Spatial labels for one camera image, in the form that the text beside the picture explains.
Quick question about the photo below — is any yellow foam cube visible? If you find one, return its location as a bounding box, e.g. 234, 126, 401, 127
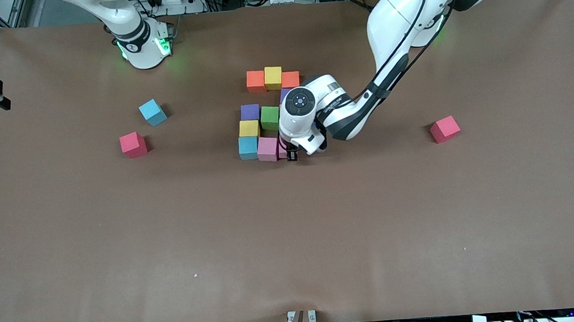
263, 66, 284, 91
238, 119, 262, 139

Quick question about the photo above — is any blue foam cube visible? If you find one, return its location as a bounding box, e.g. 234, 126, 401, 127
238, 136, 260, 161
138, 98, 169, 128

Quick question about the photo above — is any green foam cube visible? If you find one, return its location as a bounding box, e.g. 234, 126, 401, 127
260, 105, 281, 132

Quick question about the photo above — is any red foam cube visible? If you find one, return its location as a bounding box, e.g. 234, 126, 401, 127
428, 114, 462, 144
119, 131, 149, 159

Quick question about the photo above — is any brown table cover sheet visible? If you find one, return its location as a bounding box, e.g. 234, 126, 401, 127
0, 0, 574, 322

